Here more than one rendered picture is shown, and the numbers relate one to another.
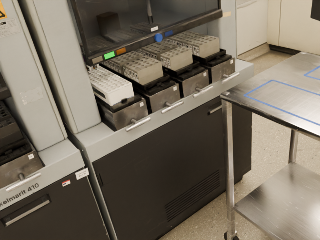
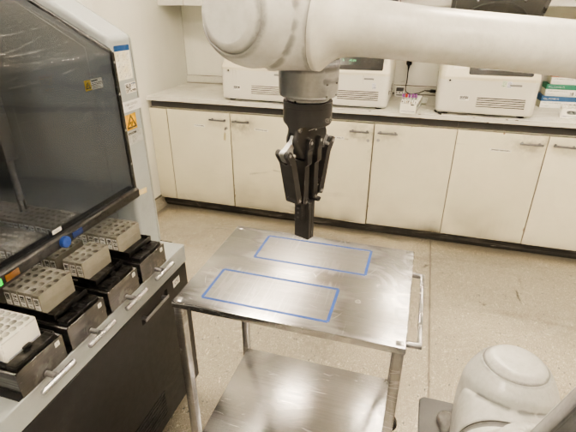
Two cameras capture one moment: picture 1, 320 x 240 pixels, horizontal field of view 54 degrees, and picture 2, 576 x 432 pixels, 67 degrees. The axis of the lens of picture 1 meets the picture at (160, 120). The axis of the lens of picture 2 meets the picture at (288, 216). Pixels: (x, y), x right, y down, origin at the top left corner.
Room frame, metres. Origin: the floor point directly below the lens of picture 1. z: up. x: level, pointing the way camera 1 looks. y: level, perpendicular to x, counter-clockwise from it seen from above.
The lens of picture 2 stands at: (0.03, 0.18, 1.52)
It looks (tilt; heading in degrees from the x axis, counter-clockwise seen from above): 26 degrees down; 318
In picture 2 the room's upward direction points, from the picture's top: straight up
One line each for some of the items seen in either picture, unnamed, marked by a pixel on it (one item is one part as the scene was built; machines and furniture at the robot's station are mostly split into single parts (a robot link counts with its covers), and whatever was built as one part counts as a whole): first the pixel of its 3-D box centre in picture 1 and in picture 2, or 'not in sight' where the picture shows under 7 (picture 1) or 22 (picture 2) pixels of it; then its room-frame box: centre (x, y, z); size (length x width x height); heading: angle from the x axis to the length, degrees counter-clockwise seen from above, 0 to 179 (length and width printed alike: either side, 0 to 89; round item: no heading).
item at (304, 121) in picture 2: not in sight; (307, 128); (0.50, -0.29, 1.35); 0.08 x 0.07 x 0.09; 98
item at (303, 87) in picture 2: not in sight; (309, 79); (0.50, -0.29, 1.42); 0.09 x 0.09 x 0.06
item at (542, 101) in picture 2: not in sight; (556, 100); (0.98, -3.10, 0.94); 0.23 x 0.13 x 0.07; 35
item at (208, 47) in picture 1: (208, 48); (126, 237); (1.26, -0.25, 0.85); 0.12 x 0.02 x 0.06; 120
